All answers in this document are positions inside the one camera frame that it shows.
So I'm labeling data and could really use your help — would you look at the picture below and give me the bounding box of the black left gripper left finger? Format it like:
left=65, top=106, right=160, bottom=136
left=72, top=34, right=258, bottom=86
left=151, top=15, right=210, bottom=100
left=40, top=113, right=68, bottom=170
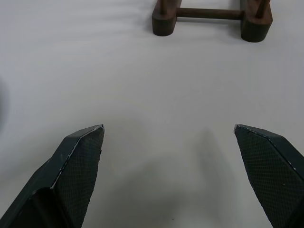
left=0, top=124, right=105, bottom=228

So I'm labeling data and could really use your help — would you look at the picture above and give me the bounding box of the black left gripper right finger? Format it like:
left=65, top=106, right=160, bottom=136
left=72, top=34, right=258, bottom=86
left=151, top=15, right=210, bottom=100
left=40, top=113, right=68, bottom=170
left=232, top=123, right=304, bottom=228

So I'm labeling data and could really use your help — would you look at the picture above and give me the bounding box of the dark wooden rack stand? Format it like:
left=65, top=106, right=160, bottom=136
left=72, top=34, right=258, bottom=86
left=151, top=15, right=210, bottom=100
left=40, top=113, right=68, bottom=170
left=152, top=0, right=273, bottom=43

